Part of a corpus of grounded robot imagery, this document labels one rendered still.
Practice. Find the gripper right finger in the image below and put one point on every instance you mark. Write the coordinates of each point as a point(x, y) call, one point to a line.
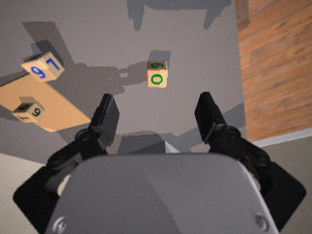
point(280, 191)

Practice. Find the wooden letter block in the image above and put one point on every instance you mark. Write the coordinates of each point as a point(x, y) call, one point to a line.
point(28, 112)
point(157, 72)
point(43, 67)

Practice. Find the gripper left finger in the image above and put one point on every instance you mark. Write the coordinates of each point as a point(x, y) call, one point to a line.
point(37, 197)

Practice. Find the orange flat mat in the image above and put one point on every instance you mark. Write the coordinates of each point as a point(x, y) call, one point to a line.
point(59, 114)

